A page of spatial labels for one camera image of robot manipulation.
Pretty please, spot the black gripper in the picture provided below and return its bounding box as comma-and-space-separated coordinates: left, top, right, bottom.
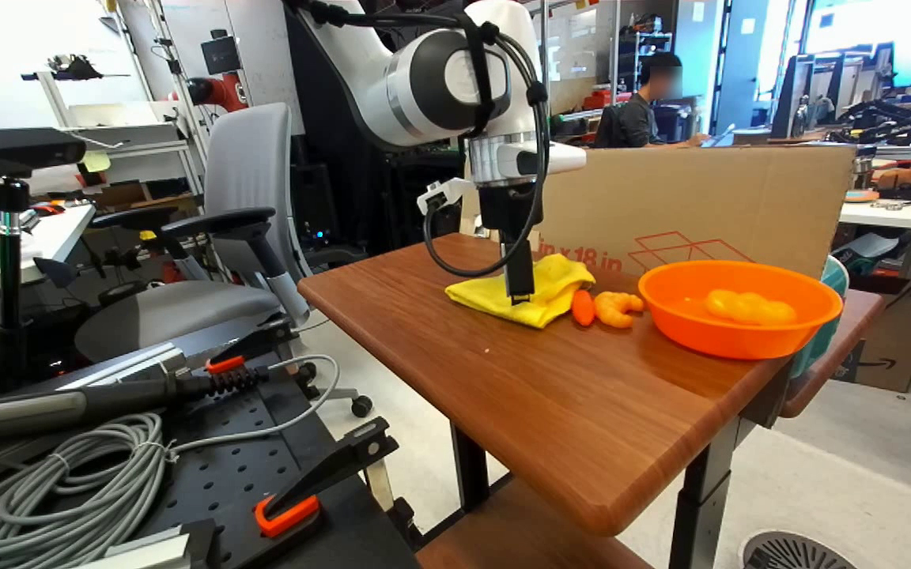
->
471, 178, 546, 307

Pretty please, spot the yellow towel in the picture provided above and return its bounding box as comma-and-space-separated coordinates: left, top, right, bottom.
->
444, 248, 597, 331

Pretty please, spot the orange plastic bowl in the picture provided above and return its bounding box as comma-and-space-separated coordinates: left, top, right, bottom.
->
636, 255, 847, 362

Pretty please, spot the small orange toy carrot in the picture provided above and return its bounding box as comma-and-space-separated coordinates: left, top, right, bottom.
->
568, 283, 649, 336

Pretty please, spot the seated person black shirt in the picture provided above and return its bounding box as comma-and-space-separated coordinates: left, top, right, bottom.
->
592, 50, 688, 150

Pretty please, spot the brown cardboard sheet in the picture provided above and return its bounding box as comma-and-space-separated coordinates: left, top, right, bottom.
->
536, 142, 860, 292

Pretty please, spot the brown wooden lower shelf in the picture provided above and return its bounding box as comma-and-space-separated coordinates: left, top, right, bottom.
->
414, 475, 656, 569

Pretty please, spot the gray mesh office chair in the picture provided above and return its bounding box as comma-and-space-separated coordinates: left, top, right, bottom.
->
162, 102, 377, 420

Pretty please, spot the teal container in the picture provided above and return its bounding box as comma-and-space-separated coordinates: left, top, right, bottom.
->
792, 252, 853, 381

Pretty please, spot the red machine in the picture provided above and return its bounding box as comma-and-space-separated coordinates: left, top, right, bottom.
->
187, 70, 250, 115

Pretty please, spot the white desk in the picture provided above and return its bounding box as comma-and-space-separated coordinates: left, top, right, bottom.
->
836, 196, 911, 281

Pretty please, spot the open cardboard box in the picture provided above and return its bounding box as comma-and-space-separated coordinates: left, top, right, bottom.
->
840, 261, 911, 394

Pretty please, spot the round floor fan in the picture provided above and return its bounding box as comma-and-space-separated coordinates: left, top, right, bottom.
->
737, 529, 860, 569

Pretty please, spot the white table with papers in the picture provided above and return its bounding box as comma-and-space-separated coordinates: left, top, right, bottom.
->
0, 199, 103, 302

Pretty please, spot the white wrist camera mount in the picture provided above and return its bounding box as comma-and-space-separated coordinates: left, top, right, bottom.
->
414, 140, 592, 222

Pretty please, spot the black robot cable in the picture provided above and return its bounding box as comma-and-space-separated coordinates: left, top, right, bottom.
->
295, 0, 557, 281

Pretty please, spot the black clamp orange handle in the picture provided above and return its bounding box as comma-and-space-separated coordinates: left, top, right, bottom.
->
0, 350, 324, 447
250, 413, 403, 544

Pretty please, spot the gray coiled cable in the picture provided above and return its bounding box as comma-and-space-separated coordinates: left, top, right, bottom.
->
0, 350, 344, 569

